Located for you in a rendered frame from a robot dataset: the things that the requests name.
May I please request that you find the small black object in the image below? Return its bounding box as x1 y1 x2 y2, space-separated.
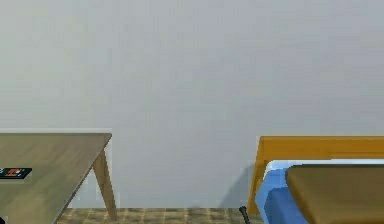
238 205 251 224

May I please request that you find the brown bed blanket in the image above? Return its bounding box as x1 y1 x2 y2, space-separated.
285 163 384 224

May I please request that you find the orange wooden bed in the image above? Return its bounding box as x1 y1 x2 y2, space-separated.
246 135 384 224

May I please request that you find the light wooden table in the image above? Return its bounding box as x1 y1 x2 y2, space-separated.
0 132 118 224

